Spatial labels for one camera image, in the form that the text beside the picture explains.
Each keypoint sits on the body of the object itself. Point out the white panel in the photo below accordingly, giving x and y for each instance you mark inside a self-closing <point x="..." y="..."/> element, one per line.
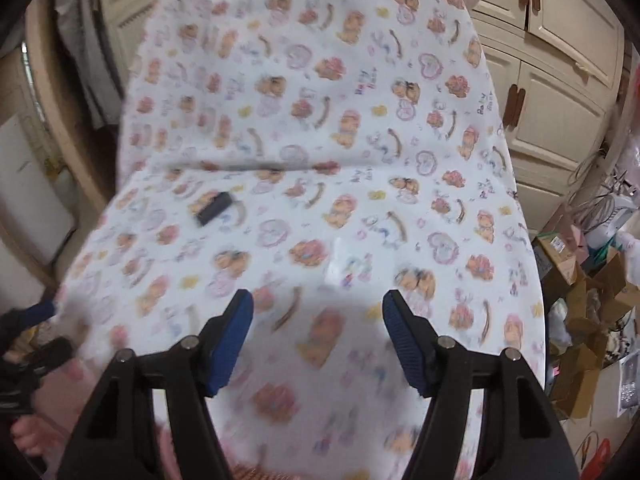
<point x="30" y="195"/>

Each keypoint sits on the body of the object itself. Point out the person's left hand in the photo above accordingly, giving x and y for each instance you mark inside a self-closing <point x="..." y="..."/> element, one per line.
<point x="30" y="437"/>

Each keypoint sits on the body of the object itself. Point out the pile of cardboard boxes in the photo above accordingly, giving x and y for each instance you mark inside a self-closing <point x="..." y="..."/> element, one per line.
<point x="580" y="320"/>

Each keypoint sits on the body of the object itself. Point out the cream louvered cabinet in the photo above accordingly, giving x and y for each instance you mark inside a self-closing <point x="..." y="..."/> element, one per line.
<point x="130" y="5"/>

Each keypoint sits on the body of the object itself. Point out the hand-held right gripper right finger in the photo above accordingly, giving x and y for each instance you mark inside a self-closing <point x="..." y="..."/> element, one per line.
<point x="407" y="345"/>

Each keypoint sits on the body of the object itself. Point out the pink printed cloth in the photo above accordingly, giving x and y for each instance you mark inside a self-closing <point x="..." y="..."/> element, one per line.
<point x="70" y="400"/>

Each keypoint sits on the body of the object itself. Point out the grey hanging clothes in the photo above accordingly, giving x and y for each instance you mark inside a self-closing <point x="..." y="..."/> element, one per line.
<point x="85" y="35"/>

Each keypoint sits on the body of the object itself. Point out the small black rectangular object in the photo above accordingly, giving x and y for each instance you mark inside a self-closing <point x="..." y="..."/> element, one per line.
<point x="214" y="208"/>

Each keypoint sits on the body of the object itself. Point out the grey printed sheet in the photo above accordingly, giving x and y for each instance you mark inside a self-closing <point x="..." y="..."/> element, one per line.
<point x="630" y="385"/>

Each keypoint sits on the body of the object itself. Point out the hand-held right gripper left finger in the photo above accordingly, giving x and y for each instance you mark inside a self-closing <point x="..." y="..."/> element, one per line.
<point x="230" y="340"/>

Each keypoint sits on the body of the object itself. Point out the beige curved frame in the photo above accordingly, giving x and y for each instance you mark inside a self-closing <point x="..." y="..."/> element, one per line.
<point x="60" y="100"/>

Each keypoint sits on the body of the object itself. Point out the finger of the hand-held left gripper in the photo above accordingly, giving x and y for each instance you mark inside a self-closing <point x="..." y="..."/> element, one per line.
<point x="42" y="311"/>
<point x="50" y="355"/>

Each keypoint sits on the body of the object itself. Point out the red plastic item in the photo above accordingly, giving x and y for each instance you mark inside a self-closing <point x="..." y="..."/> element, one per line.
<point x="597" y="455"/>

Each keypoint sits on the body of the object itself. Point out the bear print blanket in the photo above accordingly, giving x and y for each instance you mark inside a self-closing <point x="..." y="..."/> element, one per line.
<point x="310" y="110"/>

